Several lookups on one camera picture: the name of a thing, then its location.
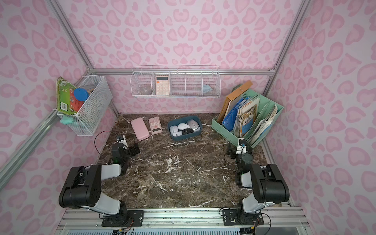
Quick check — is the white rounded computer mouse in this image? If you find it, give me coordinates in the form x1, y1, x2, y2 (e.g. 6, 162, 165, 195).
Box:
169, 125, 179, 135

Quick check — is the white boxy computer mouse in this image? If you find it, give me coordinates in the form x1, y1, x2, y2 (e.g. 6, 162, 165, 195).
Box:
172, 131, 183, 137

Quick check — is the teal storage box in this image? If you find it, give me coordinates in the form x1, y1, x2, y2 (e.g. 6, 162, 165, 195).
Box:
167, 116, 203, 141

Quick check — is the silver computer mouse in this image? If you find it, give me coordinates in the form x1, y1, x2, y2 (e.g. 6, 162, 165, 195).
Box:
187, 119, 201, 132

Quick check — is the black computer mouse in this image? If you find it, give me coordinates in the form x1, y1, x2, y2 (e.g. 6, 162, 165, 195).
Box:
182, 128, 194, 135

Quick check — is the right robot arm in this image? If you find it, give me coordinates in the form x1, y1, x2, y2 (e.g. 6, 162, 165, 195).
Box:
227, 144, 290, 220

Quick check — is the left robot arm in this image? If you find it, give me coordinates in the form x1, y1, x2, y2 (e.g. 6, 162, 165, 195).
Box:
58, 141, 141, 219

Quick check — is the pink calculator on table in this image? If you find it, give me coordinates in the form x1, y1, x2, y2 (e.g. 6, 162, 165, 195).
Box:
148, 117, 163, 135

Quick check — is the blue folder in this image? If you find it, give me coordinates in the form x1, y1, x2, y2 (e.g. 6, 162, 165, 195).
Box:
222, 97, 249, 131

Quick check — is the brown envelope folder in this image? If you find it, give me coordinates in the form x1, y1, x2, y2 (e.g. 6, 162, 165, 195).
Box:
217, 81, 253, 124

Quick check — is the magazines stack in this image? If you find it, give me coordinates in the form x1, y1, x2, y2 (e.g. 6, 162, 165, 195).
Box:
233, 96, 260, 137

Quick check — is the white papers bundle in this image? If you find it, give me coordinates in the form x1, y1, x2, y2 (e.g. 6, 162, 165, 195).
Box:
250, 103, 278, 145

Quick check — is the green file organizer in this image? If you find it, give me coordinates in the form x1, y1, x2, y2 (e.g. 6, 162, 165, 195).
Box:
211, 89, 284, 148

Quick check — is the clear item in shelf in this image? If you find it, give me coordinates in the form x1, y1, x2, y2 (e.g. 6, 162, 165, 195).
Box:
140, 84, 153, 96

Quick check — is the light blue item in shelf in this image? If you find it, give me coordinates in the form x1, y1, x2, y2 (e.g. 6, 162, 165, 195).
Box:
203, 84, 213, 94

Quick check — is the orange calculator in shelf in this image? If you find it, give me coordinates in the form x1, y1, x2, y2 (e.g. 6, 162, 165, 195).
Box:
155, 75, 170, 96

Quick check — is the mint green clip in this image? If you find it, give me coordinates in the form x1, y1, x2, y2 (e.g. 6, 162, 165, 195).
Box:
60, 115, 79, 127

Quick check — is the blue round lid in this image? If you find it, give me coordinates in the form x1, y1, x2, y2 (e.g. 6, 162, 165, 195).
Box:
73, 88, 90, 102

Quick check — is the green packaged card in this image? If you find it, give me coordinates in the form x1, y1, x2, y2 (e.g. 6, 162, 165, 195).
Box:
56, 77, 76, 115

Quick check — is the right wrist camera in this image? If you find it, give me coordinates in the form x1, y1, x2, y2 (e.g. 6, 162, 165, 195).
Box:
236, 138, 247, 154

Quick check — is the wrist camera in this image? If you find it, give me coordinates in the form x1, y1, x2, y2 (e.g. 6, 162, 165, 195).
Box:
236, 138, 247, 154
117, 135, 128, 148

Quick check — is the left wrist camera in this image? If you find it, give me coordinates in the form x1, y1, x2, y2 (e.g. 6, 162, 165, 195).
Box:
117, 135, 128, 148

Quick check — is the white mesh wall basket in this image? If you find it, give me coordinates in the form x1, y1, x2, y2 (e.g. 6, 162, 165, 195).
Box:
57, 75, 113, 137

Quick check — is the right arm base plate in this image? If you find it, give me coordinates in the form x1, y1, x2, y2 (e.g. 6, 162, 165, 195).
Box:
219, 209, 264, 227

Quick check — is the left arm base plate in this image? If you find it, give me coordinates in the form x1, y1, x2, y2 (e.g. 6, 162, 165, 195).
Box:
101, 210, 145, 228

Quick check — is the white wire wall shelf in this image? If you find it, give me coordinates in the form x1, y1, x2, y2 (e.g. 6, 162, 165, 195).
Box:
130, 65, 221, 98

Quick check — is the aluminium front rail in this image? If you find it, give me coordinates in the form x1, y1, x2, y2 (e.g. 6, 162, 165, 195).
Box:
55, 207, 313, 235

